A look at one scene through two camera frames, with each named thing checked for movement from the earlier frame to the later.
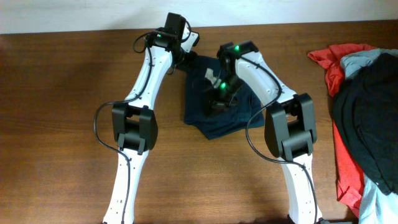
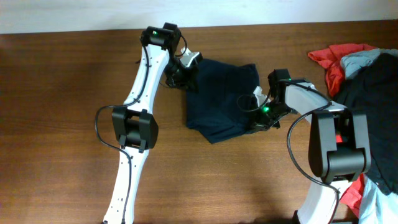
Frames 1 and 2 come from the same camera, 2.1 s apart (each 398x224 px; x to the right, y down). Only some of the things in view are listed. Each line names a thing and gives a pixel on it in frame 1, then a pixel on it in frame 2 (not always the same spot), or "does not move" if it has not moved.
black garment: [366, 107] does not move
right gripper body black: [225, 93] to [270, 114]
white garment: [377, 207] does not move
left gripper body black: [185, 59] to [179, 75]
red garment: [350, 178] does not move
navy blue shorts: [247, 112] does not move
